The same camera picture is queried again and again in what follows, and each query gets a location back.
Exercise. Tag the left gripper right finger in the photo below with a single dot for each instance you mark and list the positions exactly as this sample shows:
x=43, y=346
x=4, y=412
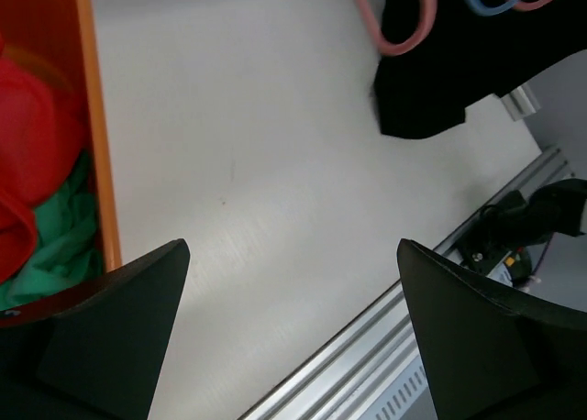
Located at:
x=490, y=351

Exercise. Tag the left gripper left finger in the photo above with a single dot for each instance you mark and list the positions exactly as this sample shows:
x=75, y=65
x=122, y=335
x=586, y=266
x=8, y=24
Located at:
x=94, y=351

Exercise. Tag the green tank top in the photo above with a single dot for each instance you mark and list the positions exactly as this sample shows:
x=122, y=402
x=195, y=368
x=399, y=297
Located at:
x=66, y=253

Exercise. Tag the red tank top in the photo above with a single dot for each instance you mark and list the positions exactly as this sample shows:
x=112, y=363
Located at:
x=42, y=134

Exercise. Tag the black tank top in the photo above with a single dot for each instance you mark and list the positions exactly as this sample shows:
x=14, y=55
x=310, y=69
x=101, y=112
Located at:
x=467, y=57

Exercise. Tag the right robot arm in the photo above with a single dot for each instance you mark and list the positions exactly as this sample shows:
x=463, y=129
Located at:
x=557, y=208

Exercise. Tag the orange plastic tub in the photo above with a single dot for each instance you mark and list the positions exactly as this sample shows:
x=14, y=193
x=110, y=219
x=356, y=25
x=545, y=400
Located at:
x=55, y=40

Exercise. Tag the slotted white cable duct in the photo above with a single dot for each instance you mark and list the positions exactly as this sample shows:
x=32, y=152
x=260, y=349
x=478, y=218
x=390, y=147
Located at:
x=399, y=395

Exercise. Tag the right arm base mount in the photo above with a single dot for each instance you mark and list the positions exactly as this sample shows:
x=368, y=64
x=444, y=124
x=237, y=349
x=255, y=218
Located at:
x=480, y=252

